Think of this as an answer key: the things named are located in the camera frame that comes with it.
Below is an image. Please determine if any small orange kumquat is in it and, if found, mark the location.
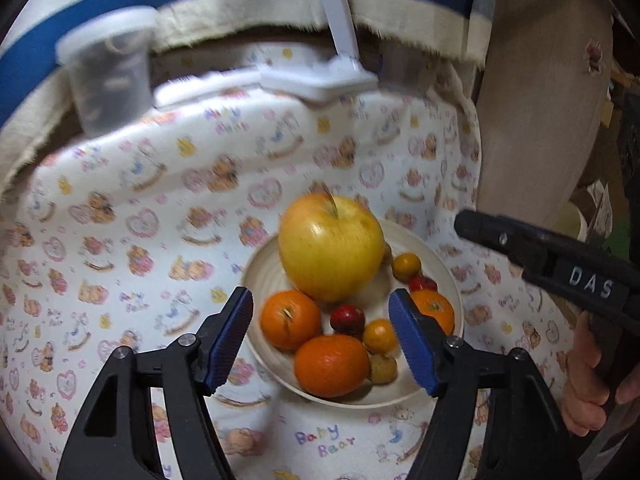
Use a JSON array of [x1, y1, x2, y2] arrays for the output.
[[391, 253, 422, 281], [362, 319, 399, 354]]

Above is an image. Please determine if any white flat device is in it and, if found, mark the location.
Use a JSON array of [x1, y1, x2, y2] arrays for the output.
[[152, 66, 266, 109]]

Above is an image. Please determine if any yellow apple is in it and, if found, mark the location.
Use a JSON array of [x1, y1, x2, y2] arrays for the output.
[[278, 192, 386, 303]]

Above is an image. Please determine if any person's right hand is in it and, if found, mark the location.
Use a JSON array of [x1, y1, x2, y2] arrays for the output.
[[562, 310, 640, 438]]

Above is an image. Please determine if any white desk lamp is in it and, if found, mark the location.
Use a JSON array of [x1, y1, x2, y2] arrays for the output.
[[260, 0, 379, 107]]

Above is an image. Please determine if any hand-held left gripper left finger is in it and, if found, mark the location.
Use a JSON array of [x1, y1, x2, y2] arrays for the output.
[[56, 286, 254, 480]]

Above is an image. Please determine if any bear print table cloth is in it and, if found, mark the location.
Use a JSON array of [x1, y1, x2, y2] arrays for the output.
[[0, 40, 576, 480]]

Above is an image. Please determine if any small clear plastic container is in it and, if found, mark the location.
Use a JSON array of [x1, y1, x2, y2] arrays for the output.
[[377, 40, 437, 94]]

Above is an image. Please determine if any orange mandarin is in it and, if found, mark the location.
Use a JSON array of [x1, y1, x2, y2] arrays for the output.
[[260, 290, 323, 352], [294, 335, 371, 399], [412, 289, 456, 338]]

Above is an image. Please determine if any cream round plate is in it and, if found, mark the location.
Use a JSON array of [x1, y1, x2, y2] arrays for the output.
[[241, 217, 465, 407]]

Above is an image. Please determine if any clear lidded plastic container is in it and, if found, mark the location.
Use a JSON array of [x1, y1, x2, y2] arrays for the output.
[[55, 6, 159, 139]]

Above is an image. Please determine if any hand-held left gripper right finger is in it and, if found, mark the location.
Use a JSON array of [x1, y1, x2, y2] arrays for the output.
[[388, 288, 583, 480]]

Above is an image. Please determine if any wooden board with bear sticker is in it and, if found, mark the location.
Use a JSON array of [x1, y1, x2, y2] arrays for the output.
[[474, 0, 617, 233]]

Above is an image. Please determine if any striped blanket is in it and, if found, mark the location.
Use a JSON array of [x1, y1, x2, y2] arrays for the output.
[[0, 0, 488, 201]]

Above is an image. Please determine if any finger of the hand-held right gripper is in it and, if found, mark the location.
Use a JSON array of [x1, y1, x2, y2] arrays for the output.
[[454, 209, 552, 282]]

